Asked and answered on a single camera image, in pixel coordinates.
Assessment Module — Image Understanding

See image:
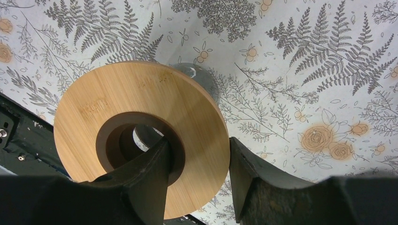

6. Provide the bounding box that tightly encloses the light wooden ring holder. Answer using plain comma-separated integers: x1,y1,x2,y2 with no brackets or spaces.
54,61,230,219

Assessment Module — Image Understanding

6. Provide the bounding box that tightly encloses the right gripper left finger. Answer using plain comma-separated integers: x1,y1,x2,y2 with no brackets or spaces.
0,138,171,225

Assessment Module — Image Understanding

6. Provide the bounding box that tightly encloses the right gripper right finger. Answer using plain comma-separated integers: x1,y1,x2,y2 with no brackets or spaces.
229,137,398,225

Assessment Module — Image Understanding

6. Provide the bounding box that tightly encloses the floral patterned table mat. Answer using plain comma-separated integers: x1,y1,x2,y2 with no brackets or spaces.
0,0,398,225

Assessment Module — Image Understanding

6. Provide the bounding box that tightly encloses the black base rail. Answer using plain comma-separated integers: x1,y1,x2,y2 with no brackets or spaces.
0,94,68,177

